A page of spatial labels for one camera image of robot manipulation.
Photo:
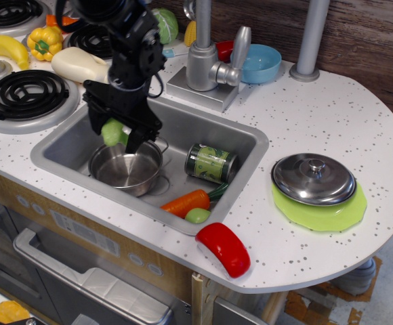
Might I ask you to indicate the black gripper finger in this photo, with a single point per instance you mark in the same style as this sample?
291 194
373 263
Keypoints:
138 136
97 117

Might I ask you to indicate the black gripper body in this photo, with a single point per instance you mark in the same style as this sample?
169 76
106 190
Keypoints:
128 106

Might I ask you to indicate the light green toy broccoli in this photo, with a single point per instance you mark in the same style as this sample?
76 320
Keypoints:
112 133

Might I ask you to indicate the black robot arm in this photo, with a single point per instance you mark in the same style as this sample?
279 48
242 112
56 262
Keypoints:
137 57

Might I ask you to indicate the small steel pot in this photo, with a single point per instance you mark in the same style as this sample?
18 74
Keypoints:
134 174

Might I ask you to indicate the steel pot lid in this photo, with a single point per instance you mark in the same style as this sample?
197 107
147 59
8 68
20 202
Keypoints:
313 179

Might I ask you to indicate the cream toy bottle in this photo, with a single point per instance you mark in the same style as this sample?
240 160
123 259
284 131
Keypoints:
78 65

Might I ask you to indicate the green labelled tin can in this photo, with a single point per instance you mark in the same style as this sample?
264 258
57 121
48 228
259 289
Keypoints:
211 164

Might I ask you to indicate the front black stove burner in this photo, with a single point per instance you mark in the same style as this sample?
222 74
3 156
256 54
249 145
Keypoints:
35 100

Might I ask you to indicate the grey toy faucet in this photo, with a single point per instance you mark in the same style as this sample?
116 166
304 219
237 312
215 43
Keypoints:
206 80

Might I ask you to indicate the orange toy carrot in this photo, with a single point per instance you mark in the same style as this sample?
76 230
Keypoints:
201 199

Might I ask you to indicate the green toy cabbage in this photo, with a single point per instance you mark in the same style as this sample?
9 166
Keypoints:
167 24

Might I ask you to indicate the yellow toy bell pepper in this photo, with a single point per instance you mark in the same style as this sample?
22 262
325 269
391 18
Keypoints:
45 43

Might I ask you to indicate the yellow toy corn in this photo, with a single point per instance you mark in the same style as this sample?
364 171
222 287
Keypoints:
190 33

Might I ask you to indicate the light green toy fruit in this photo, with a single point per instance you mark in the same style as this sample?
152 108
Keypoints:
197 215

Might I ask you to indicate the orange toy pepper piece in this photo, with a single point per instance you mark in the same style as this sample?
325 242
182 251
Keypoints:
51 21

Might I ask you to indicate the red toy cup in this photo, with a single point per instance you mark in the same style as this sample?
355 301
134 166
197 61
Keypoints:
224 49

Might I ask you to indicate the yellow toy banana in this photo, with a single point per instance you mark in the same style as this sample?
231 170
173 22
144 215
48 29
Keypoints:
12 48

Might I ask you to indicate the back left stove burner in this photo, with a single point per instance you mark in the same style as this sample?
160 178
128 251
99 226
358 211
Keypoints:
20 17

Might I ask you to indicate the light blue plastic bowl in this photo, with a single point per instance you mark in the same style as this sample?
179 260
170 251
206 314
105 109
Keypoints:
261 64

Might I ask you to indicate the grey vertical pole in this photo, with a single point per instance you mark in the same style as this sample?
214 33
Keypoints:
305 70

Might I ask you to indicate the light green plastic plate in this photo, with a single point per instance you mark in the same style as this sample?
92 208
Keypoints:
334 218

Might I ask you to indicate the yellow toy on floor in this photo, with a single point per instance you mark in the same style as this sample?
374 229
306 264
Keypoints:
11 311

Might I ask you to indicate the blue handled toy knife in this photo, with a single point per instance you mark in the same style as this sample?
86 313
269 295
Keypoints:
175 52

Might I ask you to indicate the grey oven door handle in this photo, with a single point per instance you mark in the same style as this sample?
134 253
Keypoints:
95 294

